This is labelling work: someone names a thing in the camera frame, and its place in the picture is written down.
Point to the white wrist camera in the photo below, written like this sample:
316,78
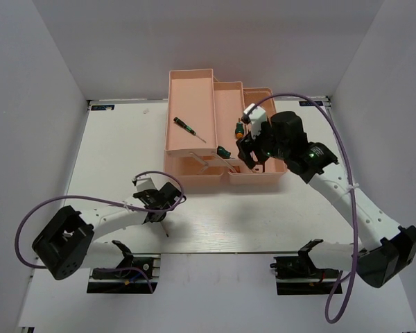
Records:
143,183
255,116

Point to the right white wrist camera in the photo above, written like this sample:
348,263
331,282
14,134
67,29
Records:
255,116

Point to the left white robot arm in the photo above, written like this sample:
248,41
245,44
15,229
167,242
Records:
72,240

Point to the pink plastic toolbox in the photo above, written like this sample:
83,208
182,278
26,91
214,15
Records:
212,109

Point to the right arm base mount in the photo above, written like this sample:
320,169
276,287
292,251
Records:
295,279

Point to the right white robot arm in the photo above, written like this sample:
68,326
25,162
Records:
382,247

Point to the black green precision screwdriver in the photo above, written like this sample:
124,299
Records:
187,128

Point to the blue table label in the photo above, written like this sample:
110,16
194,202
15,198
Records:
102,107
308,103

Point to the left blue table label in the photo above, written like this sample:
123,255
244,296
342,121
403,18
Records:
102,107

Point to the blue handled screwdriver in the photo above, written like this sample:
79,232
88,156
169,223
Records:
166,230

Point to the green orange stubby screwdriver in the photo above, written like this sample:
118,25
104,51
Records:
239,129

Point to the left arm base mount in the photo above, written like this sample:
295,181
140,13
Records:
134,275

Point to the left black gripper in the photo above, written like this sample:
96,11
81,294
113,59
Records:
150,191

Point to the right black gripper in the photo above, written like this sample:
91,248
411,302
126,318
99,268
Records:
247,145

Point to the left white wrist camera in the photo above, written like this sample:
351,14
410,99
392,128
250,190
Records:
143,183

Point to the right blue table label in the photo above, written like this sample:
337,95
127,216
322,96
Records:
308,103

